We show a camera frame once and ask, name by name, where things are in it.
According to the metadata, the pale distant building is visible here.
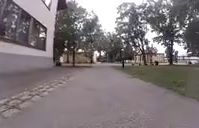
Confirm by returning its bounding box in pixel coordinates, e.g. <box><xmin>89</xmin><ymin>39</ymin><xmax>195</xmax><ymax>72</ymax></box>
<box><xmin>133</xmin><ymin>52</ymin><xmax>170</xmax><ymax>65</ymax></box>

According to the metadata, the white building with dark windows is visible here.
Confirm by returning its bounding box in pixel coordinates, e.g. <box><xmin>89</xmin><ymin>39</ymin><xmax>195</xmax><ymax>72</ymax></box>
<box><xmin>0</xmin><ymin>0</ymin><xmax>68</xmax><ymax>75</ymax></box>

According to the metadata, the cobblestone strip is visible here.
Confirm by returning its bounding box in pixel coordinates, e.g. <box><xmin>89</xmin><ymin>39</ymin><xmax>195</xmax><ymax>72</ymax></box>
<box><xmin>0</xmin><ymin>75</ymin><xmax>71</xmax><ymax>120</ymax></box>

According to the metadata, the beige low building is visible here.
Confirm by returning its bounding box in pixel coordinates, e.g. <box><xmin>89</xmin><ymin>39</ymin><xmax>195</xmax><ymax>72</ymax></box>
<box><xmin>60</xmin><ymin>50</ymin><xmax>95</xmax><ymax>65</ymax></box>

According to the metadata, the green grass lawn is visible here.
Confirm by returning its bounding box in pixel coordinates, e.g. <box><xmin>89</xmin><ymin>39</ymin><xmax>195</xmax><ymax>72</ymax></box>
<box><xmin>115</xmin><ymin>63</ymin><xmax>199</xmax><ymax>106</ymax></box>

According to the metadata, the grey asphalt path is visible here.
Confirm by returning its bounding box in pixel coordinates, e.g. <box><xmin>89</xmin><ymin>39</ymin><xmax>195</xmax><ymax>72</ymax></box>
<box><xmin>0</xmin><ymin>63</ymin><xmax>199</xmax><ymax>128</ymax></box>

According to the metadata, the dark pole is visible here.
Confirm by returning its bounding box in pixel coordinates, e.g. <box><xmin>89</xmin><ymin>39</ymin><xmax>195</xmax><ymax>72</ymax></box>
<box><xmin>121</xmin><ymin>49</ymin><xmax>126</xmax><ymax>69</ymax></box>

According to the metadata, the row of trees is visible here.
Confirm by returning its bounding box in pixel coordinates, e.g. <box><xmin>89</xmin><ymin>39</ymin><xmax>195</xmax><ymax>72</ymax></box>
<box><xmin>53</xmin><ymin>0</ymin><xmax>199</xmax><ymax>67</ymax></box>

